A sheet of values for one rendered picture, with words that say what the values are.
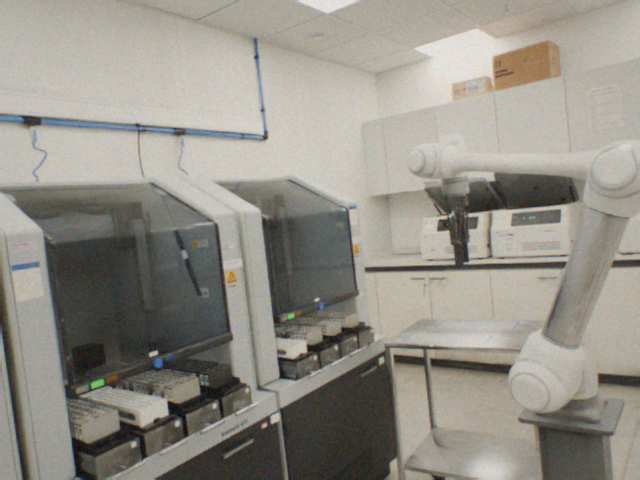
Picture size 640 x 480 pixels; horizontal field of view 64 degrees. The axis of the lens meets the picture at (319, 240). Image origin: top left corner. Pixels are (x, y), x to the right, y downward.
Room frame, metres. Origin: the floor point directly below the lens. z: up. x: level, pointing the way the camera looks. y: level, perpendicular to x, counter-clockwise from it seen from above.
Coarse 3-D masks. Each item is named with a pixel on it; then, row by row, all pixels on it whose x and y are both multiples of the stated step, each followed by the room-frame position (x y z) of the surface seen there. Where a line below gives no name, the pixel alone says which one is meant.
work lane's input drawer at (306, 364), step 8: (312, 352) 2.13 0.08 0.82; (280, 360) 2.10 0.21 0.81; (288, 360) 2.08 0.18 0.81; (296, 360) 2.05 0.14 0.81; (304, 360) 2.07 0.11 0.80; (312, 360) 2.11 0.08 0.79; (280, 368) 2.10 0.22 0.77; (288, 368) 2.07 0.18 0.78; (296, 368) 2.04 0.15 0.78; (304, 368) 2.07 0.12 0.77; (312, 368) 2.11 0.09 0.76; (304, 376) 2.07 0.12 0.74; (312, 376) 2.04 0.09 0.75
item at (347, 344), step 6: (342, 336) 2.34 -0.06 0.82; (348, 336) 2.34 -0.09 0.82; (354, 336) 2.37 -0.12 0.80; (336, 342) 2.30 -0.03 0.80; (342, 342) 2.29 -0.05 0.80; (348, 342) 2.33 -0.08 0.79; (354, 342) 2.37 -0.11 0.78; (342, 348) 2.29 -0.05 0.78; (348, 348) 2.33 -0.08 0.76; (354, 348) 2.36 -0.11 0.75; (342, 354) 2.28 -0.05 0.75; (348, 354) 2.32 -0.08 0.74; (354, 354) 2.28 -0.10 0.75
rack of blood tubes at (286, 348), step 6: (276, 342) 2.18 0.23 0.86; (282, 342) 2.17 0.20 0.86; (288, 342) 2.16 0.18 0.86; (294, 342) 2.15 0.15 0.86; (300, 342) 2.13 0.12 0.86; (276, 348) 2.12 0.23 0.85; (282, 348) 2.10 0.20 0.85; (288, 348) 2.08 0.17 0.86; (294, 348) 2.09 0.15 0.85; (300, 348) 2.12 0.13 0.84; (282, 354) 2.19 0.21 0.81; (288, 354) 2.09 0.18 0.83; (294, 354) 2.08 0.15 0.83
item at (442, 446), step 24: (408, 336) 2.21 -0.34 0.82; (432, 336) 2.16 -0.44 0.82; (456, 336) 2.12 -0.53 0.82; (480, 336) 2.08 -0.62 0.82; (504, 336) 2.04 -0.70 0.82; (528, 336) 2.01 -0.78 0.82; (432, 408) 2.49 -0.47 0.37; (432, 432) 2.44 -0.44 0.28; (456, 432) 2.41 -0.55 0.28; (480, 432) 2.38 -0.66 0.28; (432, 456) 2.20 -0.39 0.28; (456, 456) 2.18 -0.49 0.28; (480, 456) 2.16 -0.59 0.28; (504, 456) 2.13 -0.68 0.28; (528, 456) 2.11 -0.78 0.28
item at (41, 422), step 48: (0, 192) 1.53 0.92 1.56; (192, 192) 2.03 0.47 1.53; (0, 240) 1.32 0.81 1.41; (0, 288) 1.33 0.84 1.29; (48, 288) 1.40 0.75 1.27; (240, 288) 1.95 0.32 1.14; (48, 336) 1.38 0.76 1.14; (240, 336) 1.93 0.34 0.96; (48, 384) 1.37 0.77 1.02; (48, 432) 1.35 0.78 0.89; (240, 432) 1.77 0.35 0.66
